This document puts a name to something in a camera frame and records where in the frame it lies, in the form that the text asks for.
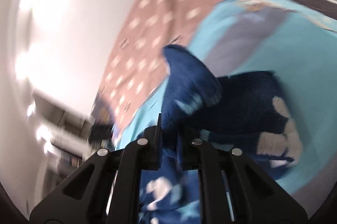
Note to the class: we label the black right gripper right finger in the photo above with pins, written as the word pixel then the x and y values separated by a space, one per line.
pixel 234 189

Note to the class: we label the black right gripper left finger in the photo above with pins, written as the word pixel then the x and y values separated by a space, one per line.
pixel 105 188

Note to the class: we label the blue fleece garment white patches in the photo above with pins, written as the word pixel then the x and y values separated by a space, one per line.
pixel 247 111

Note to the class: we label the dark shelf unit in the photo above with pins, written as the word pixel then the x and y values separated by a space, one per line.
pixel 73 137

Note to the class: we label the turquoise grey patterned bedspread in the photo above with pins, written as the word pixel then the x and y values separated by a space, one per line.
pixel 299 46

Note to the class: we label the pink polka dot sheet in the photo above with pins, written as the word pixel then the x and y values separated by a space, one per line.
pixel 136 65

